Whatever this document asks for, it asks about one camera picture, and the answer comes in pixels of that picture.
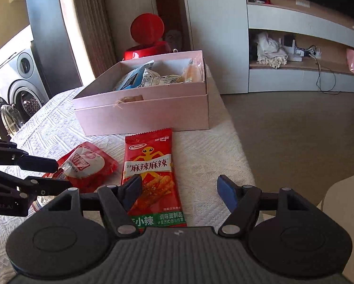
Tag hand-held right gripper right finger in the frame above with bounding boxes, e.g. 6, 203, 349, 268
216, 174, 309, 239

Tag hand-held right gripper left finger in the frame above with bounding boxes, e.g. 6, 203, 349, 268
48, 174, 144, 239

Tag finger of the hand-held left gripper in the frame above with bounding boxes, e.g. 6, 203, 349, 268
0, 138, 59, 171
0, 166, 77, 197

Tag long red snack packet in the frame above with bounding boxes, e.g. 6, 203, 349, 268
121, 128, 188, 230

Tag red round-label snack packet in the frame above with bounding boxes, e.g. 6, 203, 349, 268
42, 141, 119, 194

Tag pink cardboard box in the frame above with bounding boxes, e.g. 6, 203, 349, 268
72, 50, 210, 137

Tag blue snack packet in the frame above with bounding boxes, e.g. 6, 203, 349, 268
112, 60, 155, 92

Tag clear yellow-label snack packet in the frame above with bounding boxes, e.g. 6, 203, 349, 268
140, 69, 185, 88

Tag clear bun packet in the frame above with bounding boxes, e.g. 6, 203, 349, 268
181, 58, 204, 83

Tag white textured tablecloth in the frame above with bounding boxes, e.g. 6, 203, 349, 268
0, 65, 256, 284

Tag grey washing machine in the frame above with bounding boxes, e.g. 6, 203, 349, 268
0, 49, 47, 142

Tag white side table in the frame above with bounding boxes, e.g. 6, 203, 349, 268
317, 170, 354, 284

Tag dark grey cabinet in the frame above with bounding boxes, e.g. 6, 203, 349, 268
23, 0, 83, 98

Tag crumpled white cloth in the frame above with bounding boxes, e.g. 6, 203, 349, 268
255, 31, 288, 68

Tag beige curtain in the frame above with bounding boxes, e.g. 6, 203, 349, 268
57, 0, 118, 86

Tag small grey appliance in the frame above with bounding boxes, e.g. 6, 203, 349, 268
165, 30, 182, 51

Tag red trash can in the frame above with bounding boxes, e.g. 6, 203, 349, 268
124, 13, 170, 61

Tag white power strip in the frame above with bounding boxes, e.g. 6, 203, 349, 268
295, 46, 322, 61

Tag white television cabinet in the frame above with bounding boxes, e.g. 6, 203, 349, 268
243, 0, 354, 93

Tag black cable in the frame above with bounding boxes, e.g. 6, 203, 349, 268
316, 62, 337, 95

